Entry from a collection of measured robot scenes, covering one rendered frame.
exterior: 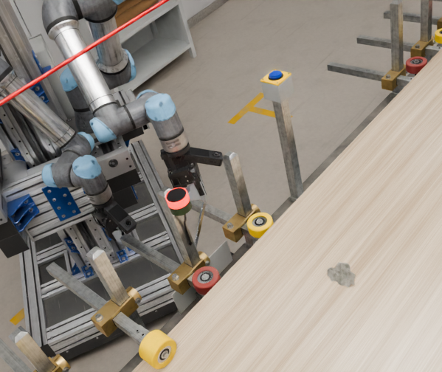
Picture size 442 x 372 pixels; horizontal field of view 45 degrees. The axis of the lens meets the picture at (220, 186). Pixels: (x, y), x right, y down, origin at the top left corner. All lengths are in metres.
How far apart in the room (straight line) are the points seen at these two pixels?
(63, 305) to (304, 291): 1.49
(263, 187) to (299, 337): 1.86
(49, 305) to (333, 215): 1.55
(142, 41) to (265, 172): 2.09
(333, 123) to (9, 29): 2.15
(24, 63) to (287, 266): 1.22
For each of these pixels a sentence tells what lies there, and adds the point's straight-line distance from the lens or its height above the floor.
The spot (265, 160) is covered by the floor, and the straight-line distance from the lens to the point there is 3.34.
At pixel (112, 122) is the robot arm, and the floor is 1.31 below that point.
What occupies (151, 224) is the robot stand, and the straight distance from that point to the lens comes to 2.83.
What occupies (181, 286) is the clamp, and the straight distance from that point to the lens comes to 1.61.
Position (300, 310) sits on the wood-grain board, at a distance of 1.42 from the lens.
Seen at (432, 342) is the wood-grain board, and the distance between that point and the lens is 1.36.
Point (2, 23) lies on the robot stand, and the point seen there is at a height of 1.46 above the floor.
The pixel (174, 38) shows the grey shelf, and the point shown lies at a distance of 4.84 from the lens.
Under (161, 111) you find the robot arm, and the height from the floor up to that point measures 1.34.
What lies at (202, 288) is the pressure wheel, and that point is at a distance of 1.52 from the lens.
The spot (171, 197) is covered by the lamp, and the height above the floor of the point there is 1.17.
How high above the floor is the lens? 2.05
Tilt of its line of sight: 39 degrees down
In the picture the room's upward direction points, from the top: 17 degrees counter-clockwise
